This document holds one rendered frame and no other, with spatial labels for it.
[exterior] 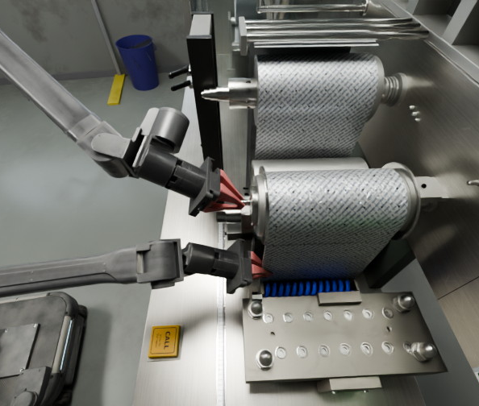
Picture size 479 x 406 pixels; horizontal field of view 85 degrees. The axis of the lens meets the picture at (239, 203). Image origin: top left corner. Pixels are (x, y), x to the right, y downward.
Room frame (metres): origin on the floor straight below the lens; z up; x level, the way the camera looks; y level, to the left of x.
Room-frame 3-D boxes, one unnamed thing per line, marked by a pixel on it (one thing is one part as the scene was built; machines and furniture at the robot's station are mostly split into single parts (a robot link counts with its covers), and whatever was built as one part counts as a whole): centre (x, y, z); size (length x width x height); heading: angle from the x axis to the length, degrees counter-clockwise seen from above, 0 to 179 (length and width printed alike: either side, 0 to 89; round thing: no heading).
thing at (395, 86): (0.57, -0.32, 1.33); 0.07 x 0.07 x 0.07; 2
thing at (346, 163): (0.43, -0.16, 1.17); 0.26 x 0.12 x 0.12; 92
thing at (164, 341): (0.13, 0.19, 0.91); 0.07 x 0.07 x 0.02; 2
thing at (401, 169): (0.31, -0.29, 1.25); 0.15 x 0.01 x 0.15; 2
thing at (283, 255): (0.25, -0.17, 1.11); 0.23 x 0.01 x 0.18; 92
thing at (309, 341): (0.13, -0.21, 1.00); 0.40 x 0.16 x 0.06; 92
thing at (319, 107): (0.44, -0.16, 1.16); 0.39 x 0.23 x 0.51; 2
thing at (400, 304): (0.19, -0.37, 1.05); 0.04 x 0.04 x 0.04
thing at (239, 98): (0.55, -0.01, 1.33); 0.06 x 0.06 x 0.06; 2
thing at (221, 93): (0.55, 0.05, 1.33); 0.06 x 0.03 x 0.03; 92
